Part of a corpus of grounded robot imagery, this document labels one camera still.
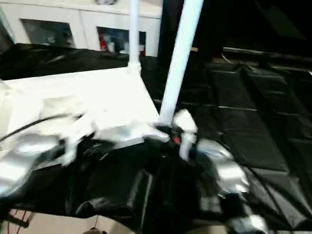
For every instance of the white plastic table top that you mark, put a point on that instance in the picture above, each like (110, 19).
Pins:
(85, 97)

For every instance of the white plastic table leg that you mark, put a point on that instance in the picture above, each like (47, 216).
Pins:
(134, 36)
(180, 61)

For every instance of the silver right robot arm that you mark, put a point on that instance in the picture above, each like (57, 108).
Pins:
(229, 170)

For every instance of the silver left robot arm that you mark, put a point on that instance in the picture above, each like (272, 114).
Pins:
(19, 158)

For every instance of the black plastic mat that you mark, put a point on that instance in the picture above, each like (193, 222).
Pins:
(243, 122)

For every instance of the black case with yellow label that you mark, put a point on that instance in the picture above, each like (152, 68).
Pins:
(194, 49)

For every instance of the long grey metal bar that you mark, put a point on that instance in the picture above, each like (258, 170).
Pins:
(243, 52)

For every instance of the white cabinet with glass doors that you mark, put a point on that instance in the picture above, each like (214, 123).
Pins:
(80, 14)

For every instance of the shiny crumpled foil object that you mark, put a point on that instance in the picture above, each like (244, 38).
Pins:
(107, 2)

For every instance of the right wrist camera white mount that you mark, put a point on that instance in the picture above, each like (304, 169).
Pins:
(185, 122)

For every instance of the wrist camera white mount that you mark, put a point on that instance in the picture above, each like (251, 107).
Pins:
(75, 131)
(185, 122)

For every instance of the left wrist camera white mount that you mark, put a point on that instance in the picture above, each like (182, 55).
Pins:
(75, 131)

